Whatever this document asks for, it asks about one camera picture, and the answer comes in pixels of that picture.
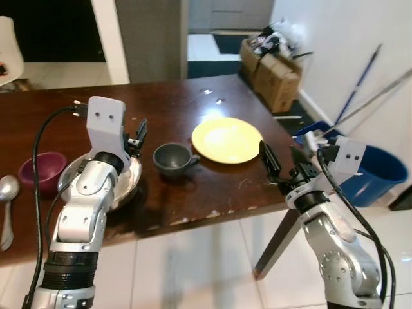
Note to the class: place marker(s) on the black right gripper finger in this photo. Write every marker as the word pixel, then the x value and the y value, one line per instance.
pixel 271 164
pixel 302 159

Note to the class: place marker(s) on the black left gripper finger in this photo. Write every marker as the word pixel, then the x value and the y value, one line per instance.
pixel 142 132
pixel 131 131

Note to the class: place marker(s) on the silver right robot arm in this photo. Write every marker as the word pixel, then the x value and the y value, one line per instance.
pixel 338 251

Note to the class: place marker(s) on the blue dustpan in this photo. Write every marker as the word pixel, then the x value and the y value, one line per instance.
pixel 315 132

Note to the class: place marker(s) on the steel bowl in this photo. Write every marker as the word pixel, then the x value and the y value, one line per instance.
pixel 129 183

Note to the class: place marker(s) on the dark grey cup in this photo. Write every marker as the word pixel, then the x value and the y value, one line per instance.
pixel 172 159

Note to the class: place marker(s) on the white stick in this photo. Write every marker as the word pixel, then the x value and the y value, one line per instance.
pixel 288 118

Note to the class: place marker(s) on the yellow plate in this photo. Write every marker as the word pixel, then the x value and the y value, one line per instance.
pixel 225 140

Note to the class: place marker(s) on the dark wooden table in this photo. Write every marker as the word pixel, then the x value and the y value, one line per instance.
pixel 193 193

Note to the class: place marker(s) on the blue bucket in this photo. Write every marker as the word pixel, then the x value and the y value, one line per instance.
pixel 380 180

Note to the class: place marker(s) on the brown cardboard box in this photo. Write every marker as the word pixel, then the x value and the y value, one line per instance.
pixel 278 84
pixel 250 58

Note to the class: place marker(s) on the dark blue rug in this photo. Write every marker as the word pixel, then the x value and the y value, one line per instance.
pixel 212 69

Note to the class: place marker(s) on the dark doormat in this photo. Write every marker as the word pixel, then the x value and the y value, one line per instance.
pixel 228 44

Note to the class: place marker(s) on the bag of clutter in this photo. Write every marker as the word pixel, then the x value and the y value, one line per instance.
pixel 283 35

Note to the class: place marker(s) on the steel spoon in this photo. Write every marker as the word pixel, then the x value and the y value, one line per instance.
pixel 8 190

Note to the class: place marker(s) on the white chair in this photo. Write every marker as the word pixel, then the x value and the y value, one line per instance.
pixel 8 51

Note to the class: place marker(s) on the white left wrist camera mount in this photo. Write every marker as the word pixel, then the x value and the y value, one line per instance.
pixel 106 125

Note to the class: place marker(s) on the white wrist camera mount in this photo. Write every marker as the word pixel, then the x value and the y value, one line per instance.
pixel 347 158
pixel 106 125

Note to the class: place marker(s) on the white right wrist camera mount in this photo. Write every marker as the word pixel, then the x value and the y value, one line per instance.
pixel 347 158

